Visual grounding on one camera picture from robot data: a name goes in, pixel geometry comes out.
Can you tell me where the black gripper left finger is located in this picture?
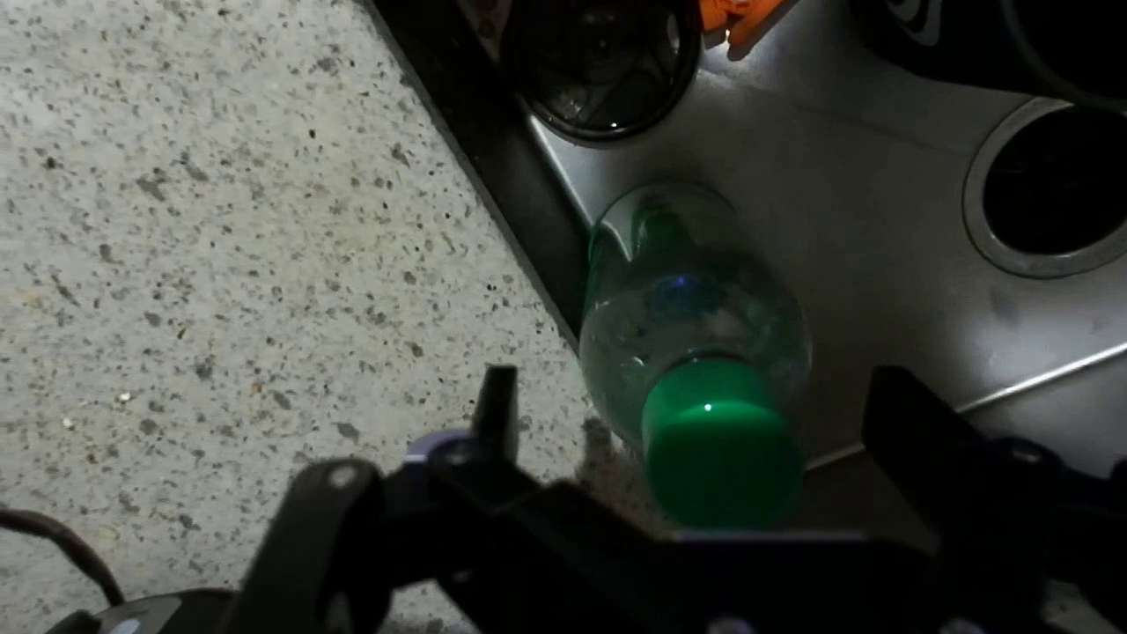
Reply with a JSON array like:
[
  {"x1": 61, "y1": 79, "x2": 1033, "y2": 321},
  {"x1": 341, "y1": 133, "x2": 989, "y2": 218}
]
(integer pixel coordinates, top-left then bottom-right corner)
[{"x1": 467, "y1": 364, "x2": 522, "y2": 467}]

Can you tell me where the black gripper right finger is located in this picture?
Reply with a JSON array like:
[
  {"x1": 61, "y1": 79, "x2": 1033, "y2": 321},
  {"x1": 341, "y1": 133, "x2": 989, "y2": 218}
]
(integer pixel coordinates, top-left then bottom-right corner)
[{"x1": 860, "y1": 364, "x2": 1005, "y2": 548}]

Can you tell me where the clear bottle with green lid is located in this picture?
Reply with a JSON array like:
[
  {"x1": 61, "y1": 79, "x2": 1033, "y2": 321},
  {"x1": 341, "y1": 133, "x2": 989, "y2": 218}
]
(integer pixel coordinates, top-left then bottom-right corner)
[{"x1": 577, "y1": 177, "x2": 821, "y2": 531}]

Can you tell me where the steel kitchen sink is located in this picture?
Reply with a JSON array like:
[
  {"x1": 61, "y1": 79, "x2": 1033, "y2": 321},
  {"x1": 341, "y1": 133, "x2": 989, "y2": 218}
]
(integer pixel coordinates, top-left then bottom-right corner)
[{"x1": 361, "y1": 0, "x2": 1127, "y2": 522}]

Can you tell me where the sink drain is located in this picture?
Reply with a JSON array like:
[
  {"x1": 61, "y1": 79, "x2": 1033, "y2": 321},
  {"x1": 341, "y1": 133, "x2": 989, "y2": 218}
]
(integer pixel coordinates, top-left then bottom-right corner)
[{"x1": 961, "y1": 97, "x2": 1127, "y2": 282}]

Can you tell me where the black round cup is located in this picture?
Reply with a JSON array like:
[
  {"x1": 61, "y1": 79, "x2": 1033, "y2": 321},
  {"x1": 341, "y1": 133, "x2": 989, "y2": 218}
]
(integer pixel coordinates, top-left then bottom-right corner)
[{"x1": 503, "y1": 0, "x2": 704, "y2": 150}]

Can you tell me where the orange object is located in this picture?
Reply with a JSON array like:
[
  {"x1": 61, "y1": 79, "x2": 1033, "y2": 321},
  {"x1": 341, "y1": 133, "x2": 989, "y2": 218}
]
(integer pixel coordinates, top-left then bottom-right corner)
[{"x1": 698, "y1": 0, "x2": 769, "y2": 58}]

